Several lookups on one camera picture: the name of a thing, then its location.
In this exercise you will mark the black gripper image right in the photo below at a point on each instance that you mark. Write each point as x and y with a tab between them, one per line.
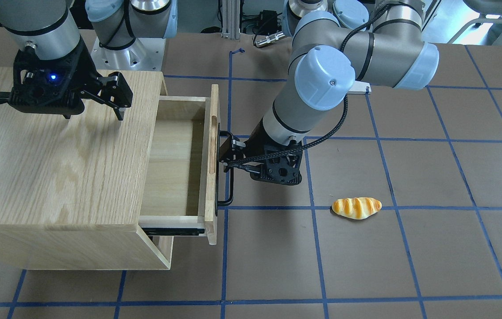
257	141

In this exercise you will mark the wooden drawer black handle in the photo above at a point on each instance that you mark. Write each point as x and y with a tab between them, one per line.
180	196

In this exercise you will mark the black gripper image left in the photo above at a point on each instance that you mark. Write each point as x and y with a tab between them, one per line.
83	65

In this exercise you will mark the light wooden drawer cabinet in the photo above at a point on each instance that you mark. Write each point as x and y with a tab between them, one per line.
71	190

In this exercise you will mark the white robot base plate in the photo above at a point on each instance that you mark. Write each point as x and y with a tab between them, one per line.
360	88
146	54

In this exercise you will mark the black power adapter box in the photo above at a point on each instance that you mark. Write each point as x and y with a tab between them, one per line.
266	23

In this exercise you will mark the toy bread roll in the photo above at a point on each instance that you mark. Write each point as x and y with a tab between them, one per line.
358	208

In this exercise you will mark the aluminium profile post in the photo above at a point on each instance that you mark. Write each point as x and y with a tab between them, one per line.
230	19

